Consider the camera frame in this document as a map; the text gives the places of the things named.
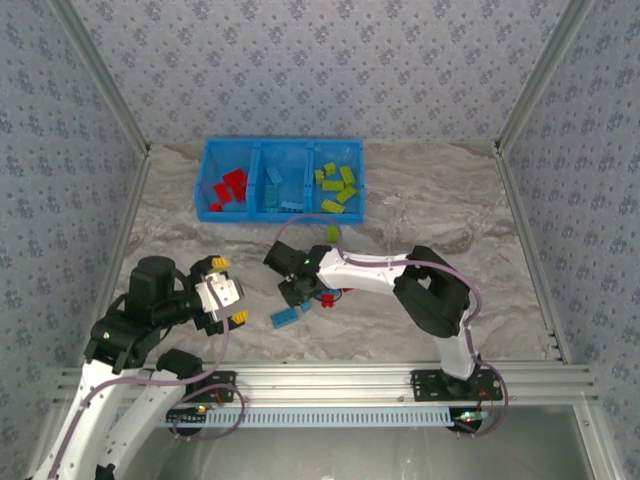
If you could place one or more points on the small blue lego brick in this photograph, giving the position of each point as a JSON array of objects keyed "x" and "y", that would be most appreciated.
[{"x": 306, "y": 307}]

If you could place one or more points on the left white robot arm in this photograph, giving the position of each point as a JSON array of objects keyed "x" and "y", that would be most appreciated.
[{"x": 75, "y": 425}]

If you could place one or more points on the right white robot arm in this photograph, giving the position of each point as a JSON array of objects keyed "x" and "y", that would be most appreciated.
[{"x": 370, "y": 272}]

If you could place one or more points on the small green lego brick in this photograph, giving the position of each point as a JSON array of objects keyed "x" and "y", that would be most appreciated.
[
  {"x": 329, "y": 168},
  {"x": 332, "y": 233},
  {"x": 319, "y": 176}
]

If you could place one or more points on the blue three-compartment bin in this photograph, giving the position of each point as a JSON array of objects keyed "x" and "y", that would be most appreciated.
[{"x": 215, "y": 160}]

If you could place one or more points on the small controller board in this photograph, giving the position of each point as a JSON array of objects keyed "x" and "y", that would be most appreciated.
[
  {"x": 187, "y": 416},
  {"x": 467, "y": 417}
]

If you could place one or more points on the grey metal shelf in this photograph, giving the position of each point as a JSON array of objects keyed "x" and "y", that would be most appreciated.
[{"x": 325, "y": 455}]

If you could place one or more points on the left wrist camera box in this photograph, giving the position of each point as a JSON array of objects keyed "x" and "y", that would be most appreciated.
[{"x": 232, "y": 290}]

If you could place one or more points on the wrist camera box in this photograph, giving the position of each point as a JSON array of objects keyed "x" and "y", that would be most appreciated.
[
  {"x": 282, "y": 257},
  {"x": 232, "y": 290}
]

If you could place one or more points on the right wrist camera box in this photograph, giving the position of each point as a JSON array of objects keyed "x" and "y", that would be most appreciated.
[{"x": 282, "y": 257}]

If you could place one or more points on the aluminium side rail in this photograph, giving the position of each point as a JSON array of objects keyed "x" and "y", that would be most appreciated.
[
  {"x": 517, "y": 200},
  {"x": 118, "y": 240}
]

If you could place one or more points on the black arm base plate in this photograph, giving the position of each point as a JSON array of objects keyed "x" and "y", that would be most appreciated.
[
  {"x": 222, "y": 387},
  {"x": 425, "y": 387}
]

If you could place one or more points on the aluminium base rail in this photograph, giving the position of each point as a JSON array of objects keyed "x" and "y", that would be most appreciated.
[{"x": 325, "y": 382}]

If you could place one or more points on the aluminium frame post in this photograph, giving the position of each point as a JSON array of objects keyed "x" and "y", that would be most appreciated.
[
  {"x": 540, "y": 75},
  {"x": 104, "y": 75}
]

